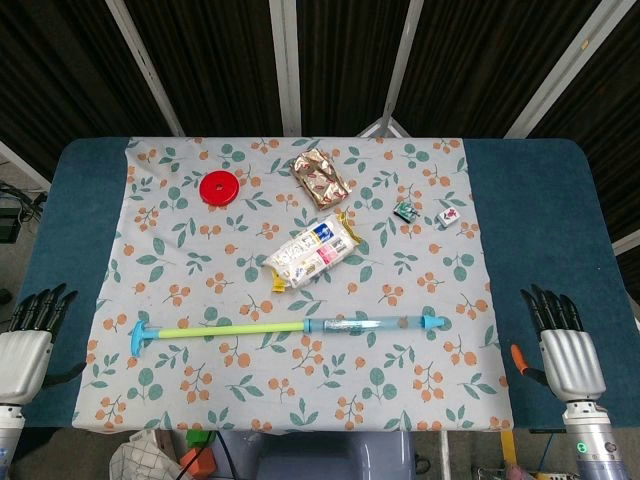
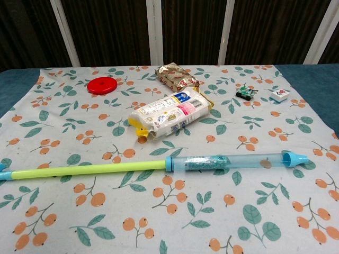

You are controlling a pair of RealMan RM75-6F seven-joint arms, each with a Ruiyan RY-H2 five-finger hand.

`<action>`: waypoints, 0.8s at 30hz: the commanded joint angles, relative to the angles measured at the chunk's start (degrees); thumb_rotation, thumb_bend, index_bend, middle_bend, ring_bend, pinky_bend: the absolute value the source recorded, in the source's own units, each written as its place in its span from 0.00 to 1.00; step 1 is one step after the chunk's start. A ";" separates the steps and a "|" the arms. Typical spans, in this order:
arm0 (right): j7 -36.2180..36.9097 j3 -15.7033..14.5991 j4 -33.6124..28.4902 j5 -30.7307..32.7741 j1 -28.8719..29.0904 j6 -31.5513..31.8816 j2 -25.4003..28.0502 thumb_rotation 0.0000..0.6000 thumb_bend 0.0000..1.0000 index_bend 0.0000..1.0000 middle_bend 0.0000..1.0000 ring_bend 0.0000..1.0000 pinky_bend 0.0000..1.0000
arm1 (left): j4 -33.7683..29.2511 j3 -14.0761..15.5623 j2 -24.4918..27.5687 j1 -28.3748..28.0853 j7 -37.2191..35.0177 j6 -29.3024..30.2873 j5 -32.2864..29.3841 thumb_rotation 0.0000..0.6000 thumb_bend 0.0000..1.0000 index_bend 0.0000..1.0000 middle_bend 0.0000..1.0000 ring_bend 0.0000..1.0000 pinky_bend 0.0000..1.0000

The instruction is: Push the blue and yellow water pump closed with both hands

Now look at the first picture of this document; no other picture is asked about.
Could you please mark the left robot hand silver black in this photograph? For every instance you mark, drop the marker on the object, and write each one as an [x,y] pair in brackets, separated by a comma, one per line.
[25,360]

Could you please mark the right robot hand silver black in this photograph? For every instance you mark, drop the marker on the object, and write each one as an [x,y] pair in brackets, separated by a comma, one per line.
[570,360]

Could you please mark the blue green water gun toy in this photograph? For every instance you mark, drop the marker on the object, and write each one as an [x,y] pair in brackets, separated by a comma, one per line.
[225,330]

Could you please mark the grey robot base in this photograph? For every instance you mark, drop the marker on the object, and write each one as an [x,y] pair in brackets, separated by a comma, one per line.
[320,457]

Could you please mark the black electronics box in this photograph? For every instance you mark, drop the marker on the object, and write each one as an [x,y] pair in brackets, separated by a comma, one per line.
[9,225]

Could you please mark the blue felt table cover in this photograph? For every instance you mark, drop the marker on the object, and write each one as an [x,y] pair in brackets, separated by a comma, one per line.
[540,225]

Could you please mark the white grid pattern bag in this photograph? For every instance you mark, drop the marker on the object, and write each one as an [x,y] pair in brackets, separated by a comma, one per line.
[145,457]

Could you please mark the white mahjong tile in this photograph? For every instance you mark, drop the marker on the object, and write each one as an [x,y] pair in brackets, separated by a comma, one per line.
[448,217]

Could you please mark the green plastic object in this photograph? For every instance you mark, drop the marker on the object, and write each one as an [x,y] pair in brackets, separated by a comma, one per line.
[197,437]

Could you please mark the orange block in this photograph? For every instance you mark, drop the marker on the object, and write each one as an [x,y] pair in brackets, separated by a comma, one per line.
[200,462]

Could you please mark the small green toy tank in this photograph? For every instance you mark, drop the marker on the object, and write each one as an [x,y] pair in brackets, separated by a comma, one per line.
[405,210]

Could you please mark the red round disc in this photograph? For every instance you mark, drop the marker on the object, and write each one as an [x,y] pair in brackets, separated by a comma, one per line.
[220,188]

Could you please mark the floral print tablecloth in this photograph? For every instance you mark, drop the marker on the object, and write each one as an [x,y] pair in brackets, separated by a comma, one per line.
[300,390]

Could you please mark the white yellow snack package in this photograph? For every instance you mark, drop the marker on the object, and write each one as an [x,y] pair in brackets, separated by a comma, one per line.
[310,252]

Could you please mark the gold foil snack packet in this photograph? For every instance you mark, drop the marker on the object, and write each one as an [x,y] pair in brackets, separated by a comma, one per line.
[322,180]

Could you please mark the white partition post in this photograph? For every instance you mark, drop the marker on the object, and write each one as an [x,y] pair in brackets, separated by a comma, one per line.
[400,60]
[287,70]
[147,70]
[560,75]

